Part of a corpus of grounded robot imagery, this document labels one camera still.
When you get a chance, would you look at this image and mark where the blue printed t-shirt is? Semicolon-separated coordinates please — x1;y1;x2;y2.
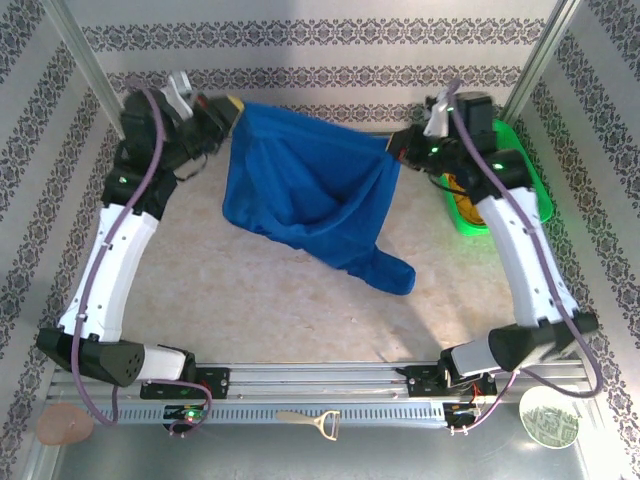
222;102;417;297

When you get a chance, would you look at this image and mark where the yellow cloth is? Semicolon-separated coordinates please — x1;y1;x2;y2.
447;172;484;226

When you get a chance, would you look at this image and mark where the green plastic basket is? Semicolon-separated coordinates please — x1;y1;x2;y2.
439;118;554;237

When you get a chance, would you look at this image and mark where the green patterned white bowl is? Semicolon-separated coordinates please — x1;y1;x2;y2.
518;387;580;449

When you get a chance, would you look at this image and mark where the translucent pink cup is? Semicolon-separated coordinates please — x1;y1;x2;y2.
35;403;95;446

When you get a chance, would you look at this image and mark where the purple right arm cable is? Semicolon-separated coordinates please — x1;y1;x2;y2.
447;79;604;435

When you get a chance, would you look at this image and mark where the thin black right gripper wire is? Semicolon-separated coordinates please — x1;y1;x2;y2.
432;172;471;199

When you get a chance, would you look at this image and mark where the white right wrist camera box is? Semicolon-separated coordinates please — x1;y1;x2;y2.
423;88;454;137

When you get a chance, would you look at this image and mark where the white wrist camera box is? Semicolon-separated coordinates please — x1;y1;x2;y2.
166;72;195;121
423;88;454;137

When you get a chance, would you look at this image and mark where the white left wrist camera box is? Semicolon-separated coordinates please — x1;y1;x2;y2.
166;72;195;121

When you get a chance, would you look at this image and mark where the aluminium frame post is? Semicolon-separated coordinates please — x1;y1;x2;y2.
502;0;584;121
42;0;144;151

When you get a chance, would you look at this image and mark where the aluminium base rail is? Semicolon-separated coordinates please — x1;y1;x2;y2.
45;362;590;404

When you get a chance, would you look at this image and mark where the slotted grey cable duct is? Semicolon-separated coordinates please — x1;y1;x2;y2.
82;402;447;427

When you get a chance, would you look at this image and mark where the beige handled peeler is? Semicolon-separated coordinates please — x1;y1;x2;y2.
275;409;341;441

